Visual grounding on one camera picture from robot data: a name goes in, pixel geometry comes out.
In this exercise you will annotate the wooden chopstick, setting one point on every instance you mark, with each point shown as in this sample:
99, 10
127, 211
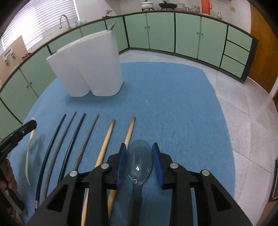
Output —
112, 193
98, 162

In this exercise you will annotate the white utensil holder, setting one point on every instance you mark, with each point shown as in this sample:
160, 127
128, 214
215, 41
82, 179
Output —
89, 64

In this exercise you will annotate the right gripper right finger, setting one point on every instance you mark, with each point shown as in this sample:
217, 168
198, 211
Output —
215, 206

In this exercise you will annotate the cardboard box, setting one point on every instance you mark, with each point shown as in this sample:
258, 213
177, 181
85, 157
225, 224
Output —
12, 58

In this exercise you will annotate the blue table mat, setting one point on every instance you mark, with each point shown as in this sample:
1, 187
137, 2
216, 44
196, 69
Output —
174, 105

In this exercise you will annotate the window blinds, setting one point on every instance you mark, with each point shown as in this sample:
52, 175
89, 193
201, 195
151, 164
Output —
38, 19

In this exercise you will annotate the orange thermos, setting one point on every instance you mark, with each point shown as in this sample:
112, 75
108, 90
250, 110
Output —
206, 6

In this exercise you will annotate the person's left hand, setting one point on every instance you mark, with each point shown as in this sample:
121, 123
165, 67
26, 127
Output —
8, 173

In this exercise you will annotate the wooden door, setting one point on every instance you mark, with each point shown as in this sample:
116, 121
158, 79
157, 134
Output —
264, 68

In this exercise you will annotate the green lower kitchen cabinets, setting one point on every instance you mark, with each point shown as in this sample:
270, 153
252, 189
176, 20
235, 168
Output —
208, 41

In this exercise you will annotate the white cooking pot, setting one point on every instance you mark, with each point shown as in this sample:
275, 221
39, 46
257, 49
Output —
147, 5

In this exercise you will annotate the grey chopstick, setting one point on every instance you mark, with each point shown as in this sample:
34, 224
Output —
54, 157
83, 147

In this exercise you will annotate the black chopstick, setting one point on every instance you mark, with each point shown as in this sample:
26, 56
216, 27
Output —
42, 170
70, 147

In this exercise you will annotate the white plastic fork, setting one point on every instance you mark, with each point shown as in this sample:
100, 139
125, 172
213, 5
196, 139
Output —
27, 155

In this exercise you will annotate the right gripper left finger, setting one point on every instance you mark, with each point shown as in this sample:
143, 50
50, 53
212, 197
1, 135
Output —
64, 205

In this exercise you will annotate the black wok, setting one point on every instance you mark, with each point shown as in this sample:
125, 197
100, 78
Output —
167, 5

